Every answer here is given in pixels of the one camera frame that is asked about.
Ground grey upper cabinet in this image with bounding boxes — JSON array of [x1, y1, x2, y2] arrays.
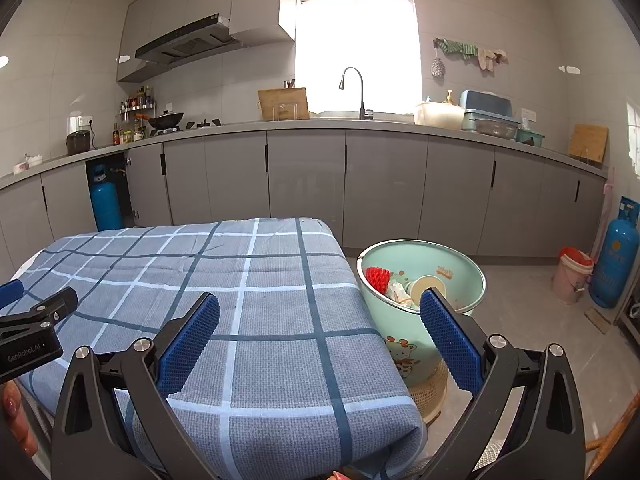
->
[[116, 0, 298, 83]]

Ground black wok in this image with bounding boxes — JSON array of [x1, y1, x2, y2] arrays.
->
[[136, 110, 185, 131]]

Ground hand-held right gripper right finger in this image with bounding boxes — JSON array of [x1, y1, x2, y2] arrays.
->
[[419, 286, 587, 480]]

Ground white plastic container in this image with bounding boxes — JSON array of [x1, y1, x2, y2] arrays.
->
[[414, 100, 467, 130]]

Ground green striped hanging cloth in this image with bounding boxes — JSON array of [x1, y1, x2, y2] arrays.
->
[[433, 37, 480, 61]]

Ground small wooden cutting board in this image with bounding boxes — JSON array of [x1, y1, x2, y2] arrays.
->
[[567, 124, 609, 163]]

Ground wall spice rack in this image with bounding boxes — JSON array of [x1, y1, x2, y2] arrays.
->
[[119, 85, 157, 113]]

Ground green plastic basin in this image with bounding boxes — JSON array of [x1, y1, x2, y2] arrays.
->
[[357, 239, 487, 388]]

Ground bright window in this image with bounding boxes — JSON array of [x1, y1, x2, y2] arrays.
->
[[295, 0, 421, 116]]

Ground pink rubber gloves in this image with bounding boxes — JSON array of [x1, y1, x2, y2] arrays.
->
[[477, 46, 508, 72]]

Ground dark rice cooker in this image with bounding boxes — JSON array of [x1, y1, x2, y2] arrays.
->
[[66, 130, 95, 156]]

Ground person's left hand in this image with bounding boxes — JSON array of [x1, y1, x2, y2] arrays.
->
[[0, 379, 36, 458]]

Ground wooden stick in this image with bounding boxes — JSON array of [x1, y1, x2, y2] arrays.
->
[[585, 392, 640, 463]]

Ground red plastic bag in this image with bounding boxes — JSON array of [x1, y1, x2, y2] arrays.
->
[[365, 266, 394, 295]]

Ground metal bowl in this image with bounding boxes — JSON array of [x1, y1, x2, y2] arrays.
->
[[474, 119, 520, 140]]

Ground blue dish rack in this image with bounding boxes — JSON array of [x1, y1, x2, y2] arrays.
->
[[460, 89, 521, 136]]

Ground clear plastic wrapper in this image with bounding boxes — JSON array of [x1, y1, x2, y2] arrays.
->
[[385, 280, 413, 306]]

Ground grey kitchen base cabinets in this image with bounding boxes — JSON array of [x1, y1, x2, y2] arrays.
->
[[0, 120, 611, 271]]

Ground metal shelf rack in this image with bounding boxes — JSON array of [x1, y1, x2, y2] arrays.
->
[[614, 280, 640, 343]]

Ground blue plaid blanket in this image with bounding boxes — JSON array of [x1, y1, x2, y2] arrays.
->
[[0, 217, 426, 480]]

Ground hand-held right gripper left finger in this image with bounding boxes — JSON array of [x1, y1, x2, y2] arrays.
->
[[50, 291, 222, 480]]

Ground flat cardboard piece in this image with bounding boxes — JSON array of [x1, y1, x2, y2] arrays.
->
[[584, 306, 621, 335]]

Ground pink mop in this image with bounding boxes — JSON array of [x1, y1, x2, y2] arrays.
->
[[592, 166, 616, 261]]

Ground white lidded jar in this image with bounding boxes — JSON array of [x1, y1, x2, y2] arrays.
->
[[405, 274, 448, 306]]

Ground pink bucket with red liner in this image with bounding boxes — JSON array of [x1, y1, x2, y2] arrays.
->
[[552, 246, 595, 306]]

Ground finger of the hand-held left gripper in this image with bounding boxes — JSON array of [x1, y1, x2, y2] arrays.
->
[[0, 288, 79, 344], [0, 280, 25, 309]]

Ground steel gooseneck faucet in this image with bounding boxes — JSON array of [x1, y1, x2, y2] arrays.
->
[[339, 66, 375, 121]]

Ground black range hood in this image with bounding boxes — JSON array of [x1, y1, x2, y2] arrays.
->
[[134, 12, 232, 66]]

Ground beige woven basket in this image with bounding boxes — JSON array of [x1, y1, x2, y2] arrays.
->
[[409, 357, 449, 423]]

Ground blue gas cylinder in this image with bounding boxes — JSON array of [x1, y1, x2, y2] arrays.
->
[[90, 164, 125, 232], [589, 195, 640, 310]]

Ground gas stove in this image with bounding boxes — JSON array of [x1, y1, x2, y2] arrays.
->
[[150, 119, 223, 136]]

